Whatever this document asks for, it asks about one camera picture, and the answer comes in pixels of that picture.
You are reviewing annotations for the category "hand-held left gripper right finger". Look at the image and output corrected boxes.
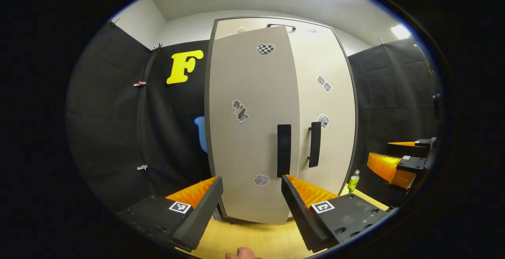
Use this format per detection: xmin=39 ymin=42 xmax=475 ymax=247
xmin=281 ymin=174 xmax=389 ymax=253

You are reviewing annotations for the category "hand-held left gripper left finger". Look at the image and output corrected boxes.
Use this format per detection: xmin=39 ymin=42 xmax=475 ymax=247
xmin=118 ymin=176 xmax=224 ymax=252

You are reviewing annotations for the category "white shoe cabinet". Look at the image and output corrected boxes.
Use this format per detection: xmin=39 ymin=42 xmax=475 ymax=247
xmin=204 ymin=16 xmax=359 ymax=225

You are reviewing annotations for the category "white cabinet door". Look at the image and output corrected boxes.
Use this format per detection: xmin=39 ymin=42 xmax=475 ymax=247
xmin=290 ymin=26 xmax=357 ymax=196
xmin=208 ymin=26 xmax=301 ymax=225

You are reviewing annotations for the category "green bottle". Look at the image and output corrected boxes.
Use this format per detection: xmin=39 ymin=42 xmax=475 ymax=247
xmin=347 ymin=170 xmax=361 ymax=193

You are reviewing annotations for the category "small ceiling light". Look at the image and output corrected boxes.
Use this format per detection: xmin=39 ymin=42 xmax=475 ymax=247
xmin=391 ymin=24 xmax=412 ymax=40

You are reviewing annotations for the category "black backdrop cloth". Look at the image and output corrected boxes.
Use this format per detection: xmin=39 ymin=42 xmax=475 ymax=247
xmin=66 ymin=19 xmax=443 ymax=212

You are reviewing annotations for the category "black left door handle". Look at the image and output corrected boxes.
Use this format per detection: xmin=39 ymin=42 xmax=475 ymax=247
xmin=277 ymin=124 xmax=292 ymax=178

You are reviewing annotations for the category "black door handle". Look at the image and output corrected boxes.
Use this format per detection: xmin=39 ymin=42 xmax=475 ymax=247
xmin=277 ymin=124 xmax=292 ymax=178
xmin=308 ymin=121 xmax=322 ymax=168

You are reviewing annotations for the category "black right door handle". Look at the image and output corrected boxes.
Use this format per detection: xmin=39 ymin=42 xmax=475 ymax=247
xmin=308 ymin=121 xmax=322 ymax=168

